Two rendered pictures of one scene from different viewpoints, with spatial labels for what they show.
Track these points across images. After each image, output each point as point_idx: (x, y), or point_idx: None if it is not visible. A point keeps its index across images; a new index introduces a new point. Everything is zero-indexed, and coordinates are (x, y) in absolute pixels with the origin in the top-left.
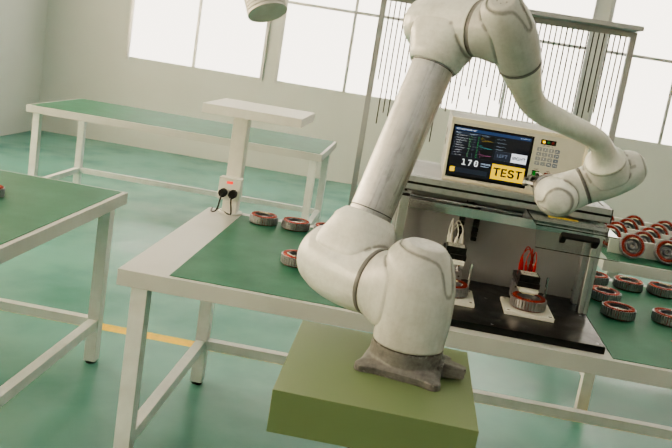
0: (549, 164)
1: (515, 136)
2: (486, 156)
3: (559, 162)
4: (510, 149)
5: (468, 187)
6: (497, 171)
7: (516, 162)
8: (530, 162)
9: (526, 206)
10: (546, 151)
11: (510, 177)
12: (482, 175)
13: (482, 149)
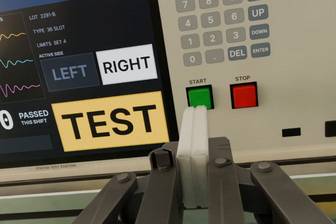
0: (240, 50)
1: None
2: (24, 88)
3: (276, 31)
4: (85, 40)
5: (1, 204)
6: (77, 124)
7: (123, 78)
8: (170, 64)
9: (201, 218)
10: (214, 4)
11: (124, 131)
12: (41, 148)
13: (1, 69)
